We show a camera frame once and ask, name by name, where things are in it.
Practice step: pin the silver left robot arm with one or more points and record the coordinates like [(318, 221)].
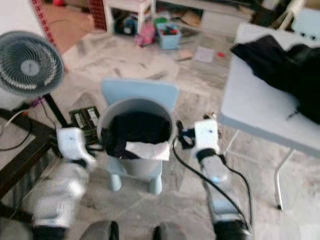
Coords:
[(60, 200)]

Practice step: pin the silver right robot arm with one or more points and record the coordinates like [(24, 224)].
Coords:
[(215, 170)]

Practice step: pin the dark green patterned box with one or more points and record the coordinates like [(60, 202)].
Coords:
[(85, 119)]

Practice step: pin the grey round laundry bin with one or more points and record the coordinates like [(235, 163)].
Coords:
[(137, 167)]

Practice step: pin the dark wood low table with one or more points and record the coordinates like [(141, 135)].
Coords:
[(30, 157)]

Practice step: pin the pale grey folding table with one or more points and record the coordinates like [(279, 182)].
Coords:
[(250, 100)]

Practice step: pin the brown cardboard piece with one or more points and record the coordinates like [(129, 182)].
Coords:
[(185, 55)]

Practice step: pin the pale paper sheet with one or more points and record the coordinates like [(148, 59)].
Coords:
[(204, 53)]

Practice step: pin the grey robot left leg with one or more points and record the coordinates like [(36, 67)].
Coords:
[(99, 232)]

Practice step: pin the small red item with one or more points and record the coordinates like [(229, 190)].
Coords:
[(220, 54)]

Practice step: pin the pale blue toy basket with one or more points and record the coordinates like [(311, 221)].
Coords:
[(169, 39)]

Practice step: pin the pink backpack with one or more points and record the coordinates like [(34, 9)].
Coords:
[(147, 35)]

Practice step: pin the grey standing fan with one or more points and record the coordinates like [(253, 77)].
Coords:
[(30, 65)]

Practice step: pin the dark navy garment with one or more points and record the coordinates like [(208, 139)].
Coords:
[(260, 55)]

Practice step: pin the white low tv console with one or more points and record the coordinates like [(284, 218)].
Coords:
[(220, 22)]

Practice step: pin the dark bag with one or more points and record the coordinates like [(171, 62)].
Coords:
[(130, 25)]

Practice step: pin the small white wooden table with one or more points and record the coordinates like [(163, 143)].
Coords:
[(127, 4)]

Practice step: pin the white chair pale blue back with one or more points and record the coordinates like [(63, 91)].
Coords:
[(307, 22)]

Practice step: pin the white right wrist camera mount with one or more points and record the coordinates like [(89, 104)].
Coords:
[(206, 135)]

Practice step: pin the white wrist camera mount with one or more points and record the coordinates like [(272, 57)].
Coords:
[(72, 144), (206, 135)]

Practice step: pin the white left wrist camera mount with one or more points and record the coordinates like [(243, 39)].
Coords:
[(72, 144)]

